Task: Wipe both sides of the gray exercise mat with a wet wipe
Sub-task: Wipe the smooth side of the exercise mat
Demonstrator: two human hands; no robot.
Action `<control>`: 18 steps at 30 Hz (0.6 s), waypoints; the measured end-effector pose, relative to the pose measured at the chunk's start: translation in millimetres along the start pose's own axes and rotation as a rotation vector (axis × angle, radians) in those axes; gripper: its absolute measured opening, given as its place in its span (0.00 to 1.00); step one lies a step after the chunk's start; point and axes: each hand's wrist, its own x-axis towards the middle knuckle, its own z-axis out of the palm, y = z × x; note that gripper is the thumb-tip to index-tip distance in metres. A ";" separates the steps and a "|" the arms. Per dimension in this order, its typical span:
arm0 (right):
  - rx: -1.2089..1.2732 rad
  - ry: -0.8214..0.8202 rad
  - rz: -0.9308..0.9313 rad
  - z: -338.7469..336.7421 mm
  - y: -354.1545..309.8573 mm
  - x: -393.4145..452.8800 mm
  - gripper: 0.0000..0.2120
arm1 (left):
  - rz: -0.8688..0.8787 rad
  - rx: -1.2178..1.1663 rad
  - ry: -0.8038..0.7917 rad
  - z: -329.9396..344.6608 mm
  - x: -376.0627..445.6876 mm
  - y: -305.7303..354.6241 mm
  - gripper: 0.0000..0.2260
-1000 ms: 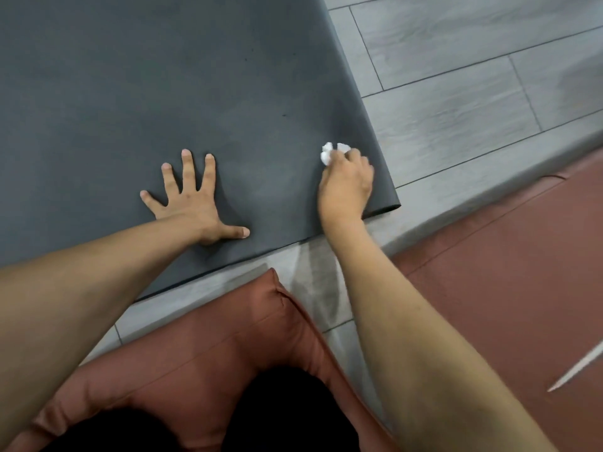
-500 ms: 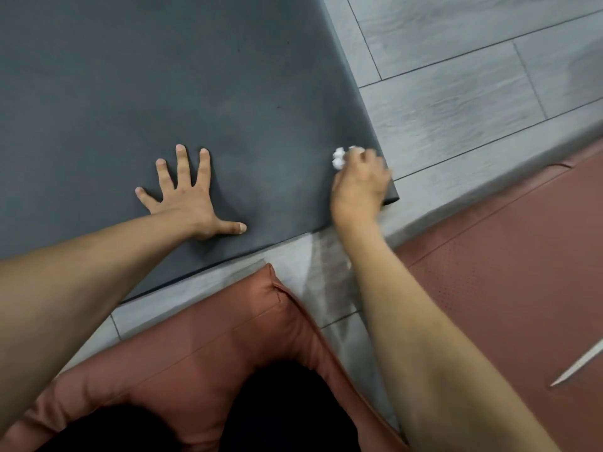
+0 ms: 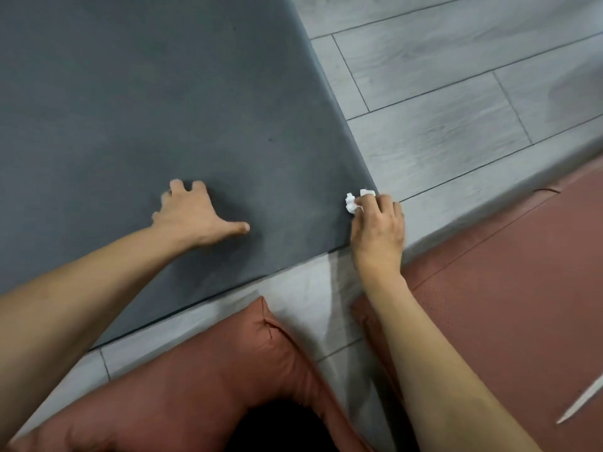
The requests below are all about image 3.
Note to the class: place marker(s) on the person's right hand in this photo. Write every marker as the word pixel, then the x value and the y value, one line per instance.
pixel 379 235

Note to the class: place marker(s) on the person's left hand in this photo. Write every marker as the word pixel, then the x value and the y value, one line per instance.
pixel 191 221

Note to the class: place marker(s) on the white tissue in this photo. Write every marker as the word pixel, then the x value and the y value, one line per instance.
pixel 351 202

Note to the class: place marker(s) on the dark grey yoga mat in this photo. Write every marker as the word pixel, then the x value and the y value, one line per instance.
pixel 141 89

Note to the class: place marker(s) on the person's left forearm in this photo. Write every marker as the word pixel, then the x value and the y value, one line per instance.
pixel 70 305

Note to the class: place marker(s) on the person's right forearm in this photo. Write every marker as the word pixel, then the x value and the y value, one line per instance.
pixel 438 386

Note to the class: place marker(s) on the reddish-brown cushion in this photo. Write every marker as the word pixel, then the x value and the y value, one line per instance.
pixel 518 287
pixel 188 386

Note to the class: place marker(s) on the black trousers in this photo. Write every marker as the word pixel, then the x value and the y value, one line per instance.
pixel 282 428

